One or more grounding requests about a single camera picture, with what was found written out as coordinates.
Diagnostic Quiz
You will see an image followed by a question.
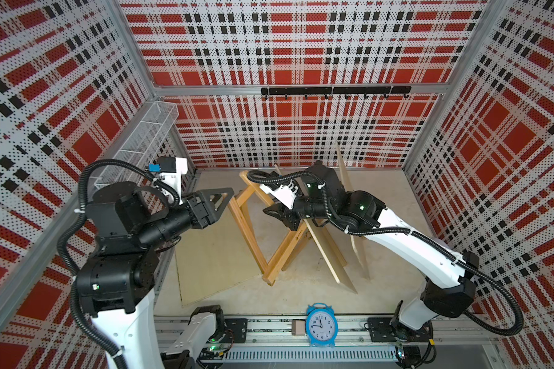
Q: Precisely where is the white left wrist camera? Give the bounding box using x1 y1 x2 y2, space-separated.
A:
148 157 188 195

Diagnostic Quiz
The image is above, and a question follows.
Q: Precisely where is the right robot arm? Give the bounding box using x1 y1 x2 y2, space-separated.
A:
246 161 524 342

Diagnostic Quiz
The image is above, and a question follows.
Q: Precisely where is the plywood board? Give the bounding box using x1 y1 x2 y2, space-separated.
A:
175 211 260 306
335 143 371 281
263 217 358 295

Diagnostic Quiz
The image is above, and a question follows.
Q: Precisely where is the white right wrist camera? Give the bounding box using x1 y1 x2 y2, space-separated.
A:
269 179 303 210

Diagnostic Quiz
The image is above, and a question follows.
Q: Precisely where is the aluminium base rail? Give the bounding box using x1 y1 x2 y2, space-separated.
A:
156 313 495 369

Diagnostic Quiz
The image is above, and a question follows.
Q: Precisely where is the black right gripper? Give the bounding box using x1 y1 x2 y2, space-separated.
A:
263 185 335 232

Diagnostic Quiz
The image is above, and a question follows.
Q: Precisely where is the wooden easel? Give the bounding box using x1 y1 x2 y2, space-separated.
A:
229 170 310 286
281 216 348 272

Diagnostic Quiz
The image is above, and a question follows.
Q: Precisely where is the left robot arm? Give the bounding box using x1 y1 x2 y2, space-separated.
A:
57 157 234 368

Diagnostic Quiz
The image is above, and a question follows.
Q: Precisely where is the black hook rail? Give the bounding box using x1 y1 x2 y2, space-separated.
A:
261 85 412 98

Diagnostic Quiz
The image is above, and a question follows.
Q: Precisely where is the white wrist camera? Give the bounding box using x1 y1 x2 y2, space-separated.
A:
269 179 303 210
148 157 188 195

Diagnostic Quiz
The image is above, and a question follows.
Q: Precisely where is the white wire basket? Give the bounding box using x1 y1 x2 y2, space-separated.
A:
90 101 178 191

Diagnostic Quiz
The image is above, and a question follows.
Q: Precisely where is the small beige box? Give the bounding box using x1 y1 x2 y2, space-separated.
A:
291 320 306 336

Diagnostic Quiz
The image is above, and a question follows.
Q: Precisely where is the blue alarm clock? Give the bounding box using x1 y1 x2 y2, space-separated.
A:
306 303 339 347

